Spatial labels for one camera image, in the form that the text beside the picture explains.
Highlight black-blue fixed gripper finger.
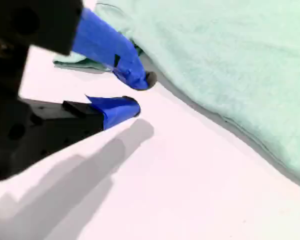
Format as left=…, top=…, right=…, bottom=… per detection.
left=27, top=94, right=141, bottom=166

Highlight pale green t-shirt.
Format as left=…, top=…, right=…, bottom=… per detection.
left=52, top=0, right=300, bottom=192

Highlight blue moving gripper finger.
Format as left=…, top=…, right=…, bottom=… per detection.
left=12, top=0, right=158, bottom=91

